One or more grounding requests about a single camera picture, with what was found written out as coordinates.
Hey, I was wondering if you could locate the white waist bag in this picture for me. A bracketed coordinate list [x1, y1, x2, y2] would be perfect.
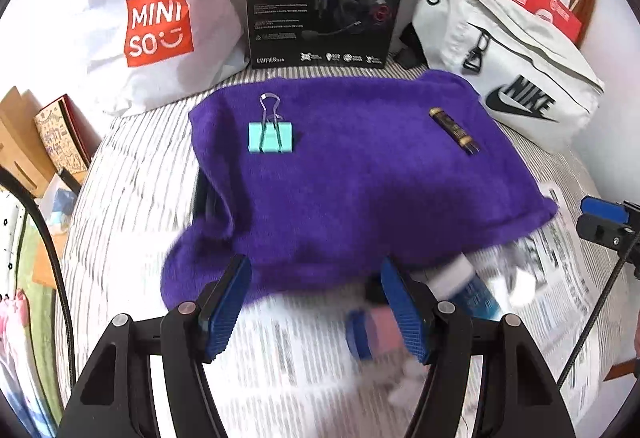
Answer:
[400, 0, 606, 153]

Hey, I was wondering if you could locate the white and blue balm bottle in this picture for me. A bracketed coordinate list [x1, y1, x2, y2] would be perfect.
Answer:
[430, 253, 506, 321]

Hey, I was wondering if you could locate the black braided cable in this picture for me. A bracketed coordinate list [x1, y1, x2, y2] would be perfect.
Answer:
[0, 167, 77, 386]

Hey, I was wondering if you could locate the newspaper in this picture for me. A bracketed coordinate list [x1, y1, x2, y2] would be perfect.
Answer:
[220, 183, 631, 438]

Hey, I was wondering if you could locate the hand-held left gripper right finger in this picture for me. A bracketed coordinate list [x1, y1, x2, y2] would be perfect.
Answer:
[380, 258, 571, 438]

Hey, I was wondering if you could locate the green cloth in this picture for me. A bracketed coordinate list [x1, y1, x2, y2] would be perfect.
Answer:
[17, 228, 56, 369]

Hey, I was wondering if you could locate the brown cardboard box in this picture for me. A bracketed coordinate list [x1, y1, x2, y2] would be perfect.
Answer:
[0, 86, 56, 199]

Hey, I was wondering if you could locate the patterned brown box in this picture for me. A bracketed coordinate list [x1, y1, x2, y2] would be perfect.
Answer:
[34, 94, 103, 173]

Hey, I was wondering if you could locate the teal binder clip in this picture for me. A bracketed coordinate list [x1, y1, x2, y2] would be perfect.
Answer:
[248, 92, 295, 153]

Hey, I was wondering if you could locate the small blue and white box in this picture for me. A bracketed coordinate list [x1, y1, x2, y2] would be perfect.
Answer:
[42, 188, 81, 233]

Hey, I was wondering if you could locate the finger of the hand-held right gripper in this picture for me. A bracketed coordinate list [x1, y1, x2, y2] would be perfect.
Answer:
[576, 214, 638, 246]
[580, 197, 640, 223]

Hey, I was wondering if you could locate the blue and pink round container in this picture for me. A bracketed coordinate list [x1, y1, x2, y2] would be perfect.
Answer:
[346, 303, 406, 361]

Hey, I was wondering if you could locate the white plug adapter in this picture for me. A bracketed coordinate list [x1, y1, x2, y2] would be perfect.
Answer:
[500, 243, 543, 309]

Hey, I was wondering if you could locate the pink item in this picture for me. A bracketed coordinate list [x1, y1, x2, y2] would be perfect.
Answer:
[0, 290, 28, 344]

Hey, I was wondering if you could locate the brown and gold tube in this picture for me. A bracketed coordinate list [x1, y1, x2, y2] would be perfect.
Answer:
[430, 106, 480, 156]

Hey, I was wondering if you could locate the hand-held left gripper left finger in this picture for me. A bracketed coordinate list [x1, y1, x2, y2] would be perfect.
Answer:
[62, 254, 253, 438]

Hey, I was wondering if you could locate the purple towel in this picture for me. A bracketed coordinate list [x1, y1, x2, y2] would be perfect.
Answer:
[161, 70, 559, 313]

